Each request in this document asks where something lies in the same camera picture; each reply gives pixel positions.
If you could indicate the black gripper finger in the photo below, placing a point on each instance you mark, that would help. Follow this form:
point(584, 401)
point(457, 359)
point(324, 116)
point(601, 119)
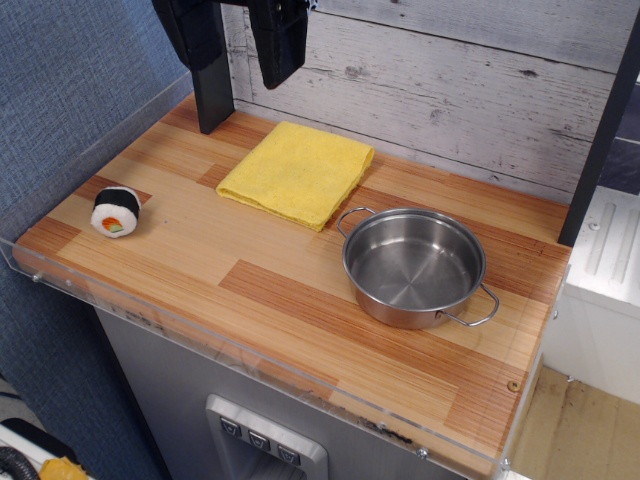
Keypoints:
point(280, 32)
point(191, 28)

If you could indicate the yellow cloth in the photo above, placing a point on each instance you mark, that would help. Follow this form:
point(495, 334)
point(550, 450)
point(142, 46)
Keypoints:
point(298, 173)

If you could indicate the clear acrylic edge guard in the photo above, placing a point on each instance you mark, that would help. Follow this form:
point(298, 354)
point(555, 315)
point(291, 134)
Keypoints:
point(209, 270)

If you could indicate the plush sushi roll toy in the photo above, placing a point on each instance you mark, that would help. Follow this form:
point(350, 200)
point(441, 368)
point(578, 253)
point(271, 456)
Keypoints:
point(116, 211)

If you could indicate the small stainless steel pot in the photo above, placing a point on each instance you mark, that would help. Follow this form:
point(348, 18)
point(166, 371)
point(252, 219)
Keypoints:
point(413, 268)

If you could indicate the grey toy fridge cabinet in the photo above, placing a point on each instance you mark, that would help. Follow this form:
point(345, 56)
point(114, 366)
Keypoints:
point(171, 381)

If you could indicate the silver dispenser button panel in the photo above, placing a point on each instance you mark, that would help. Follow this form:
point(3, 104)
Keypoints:
point(255, 447)

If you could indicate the white toy sink unit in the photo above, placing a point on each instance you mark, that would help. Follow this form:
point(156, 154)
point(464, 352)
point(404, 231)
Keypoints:
point(593, 333)

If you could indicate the yellow object bottom left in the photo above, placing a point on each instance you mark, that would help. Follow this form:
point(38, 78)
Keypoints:
point(62, 469)

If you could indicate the black left upright post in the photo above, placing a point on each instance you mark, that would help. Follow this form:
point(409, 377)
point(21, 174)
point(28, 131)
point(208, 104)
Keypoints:
point(212, 85)

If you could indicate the black upright post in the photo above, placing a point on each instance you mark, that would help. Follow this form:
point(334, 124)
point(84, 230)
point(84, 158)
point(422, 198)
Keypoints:
point(212, 85)
point(610, 121)

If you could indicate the black right upright post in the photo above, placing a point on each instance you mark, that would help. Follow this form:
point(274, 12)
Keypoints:
point(610, 121)

